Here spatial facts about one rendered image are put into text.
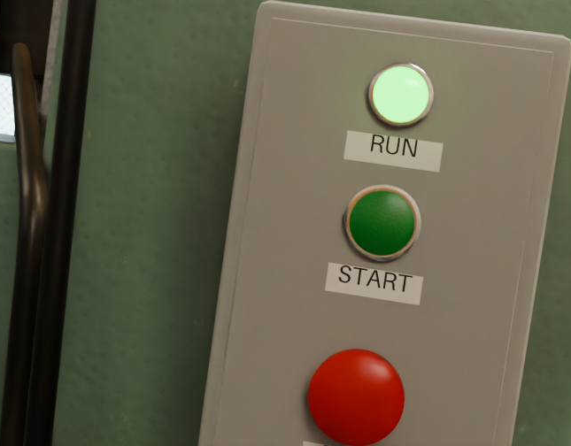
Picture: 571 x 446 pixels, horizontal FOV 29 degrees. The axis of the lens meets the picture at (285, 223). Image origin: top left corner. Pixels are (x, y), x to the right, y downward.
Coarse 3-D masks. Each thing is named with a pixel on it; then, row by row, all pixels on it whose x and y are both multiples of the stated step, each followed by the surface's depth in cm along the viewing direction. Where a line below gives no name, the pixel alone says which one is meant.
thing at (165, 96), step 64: (64, 0) 42; (128, 0) 41; (192, 0) 41; (256, 0) 41; (320, 0) 40; (384, 0) 40; (448, 0) 39; (512, 0) 39; (128, 64) 41; (192, 64) 41; (128, 128) 42; (192, 128) 41; (128, 192) 42; (192, 192) 41; (128, 256) 42; (192, 256) 41; (128, 320) 42; (192, 320) 41; (64, 384) 42; (128, 384) 42; (192, 384) 42
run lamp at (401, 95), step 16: (400, 64) 34; (384, 80) 33; (400, 80) 33; (416, 80) 33; (368, 96) 34; (384, 96) 33; (400, 96) 33; (416, 96) 33; (432, 96) 33; (384, 112) 33; (400, 112) 33; (416, 112) 33
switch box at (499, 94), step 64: (256, 64) 35; (320, 64) 34; (384, 64) 34; (448, 64) 34; (512, 64) 33; (256, 128) 35; (320, 128) 34; (384, 128) 34; (448, 128) 34; (512, 128) 33; (256, 192) 35; (320, 192) 34; (448, 192) 34; (512, 192) 33; (256, 256) 35; (320, 256) 34; (448, 256) 34; (512, 256) 34; (256, 320) 35; (320, 320) 34; (384, 320) 34; (448, 320) 34; (512, 320) 34; (256, 384) 35; (448, 384) 34; (512, 384) 34
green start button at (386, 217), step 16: (368, 192) 34; (384, 192) 34; (400, 192) 34; (352, 208) 34; (368, 208) 34; (384, 208) 33; (400, 208) 33; (416, 208) 34; (352, 224) 34; (368, 224) 34; (384, 224) 33; (400, 224) 33; (416, 224) 34; (352, 240) 34; (368, 240) 34; (384, 240) 33; (400, 240) 33; (416, 240) 34; (368, 256) 34; (384, 256) 34; (400, 256) 34
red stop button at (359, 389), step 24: (336, 360) 34; (360, 360) 33; (384, 360) 34; (312, 384) 34; (336, 384) 34; (360, 384) 33; (384, 384) 33; (312, 408) 34; (336, 408) 34; (360, 408) 33; (384, 408) 33; (336, 432) 34; (360, 432) 34; (384, 432) 34
